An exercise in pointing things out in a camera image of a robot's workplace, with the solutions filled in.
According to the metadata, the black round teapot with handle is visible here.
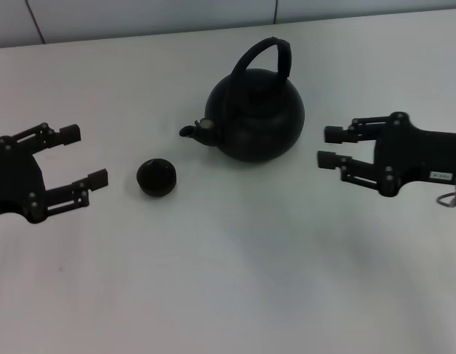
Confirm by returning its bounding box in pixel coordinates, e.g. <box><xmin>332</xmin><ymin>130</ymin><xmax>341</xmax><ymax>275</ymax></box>
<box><xmin>179</xmin><ymin>36</ymin><xmax>306</xmax><ymax>162</ymax></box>

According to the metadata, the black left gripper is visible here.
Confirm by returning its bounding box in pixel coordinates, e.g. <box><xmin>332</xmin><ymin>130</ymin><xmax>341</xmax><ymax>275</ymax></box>
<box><xmin>0</xmin><ymin>122</ymin><xmax>109</xmax><ymax>226</ymax></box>

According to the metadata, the small dark teacup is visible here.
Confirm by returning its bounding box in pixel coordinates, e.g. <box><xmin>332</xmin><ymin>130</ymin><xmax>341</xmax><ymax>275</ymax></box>
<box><xmin>136</xmin><ymin>157</ymin><xmax>178</xmax><ymax>198</ymax></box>

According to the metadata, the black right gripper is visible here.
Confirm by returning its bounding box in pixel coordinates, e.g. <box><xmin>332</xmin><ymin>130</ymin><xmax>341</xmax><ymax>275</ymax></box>
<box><xmin>317</xmin><ymin>111</ymin><xmax>456</xmax><ymax>198</ymax></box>

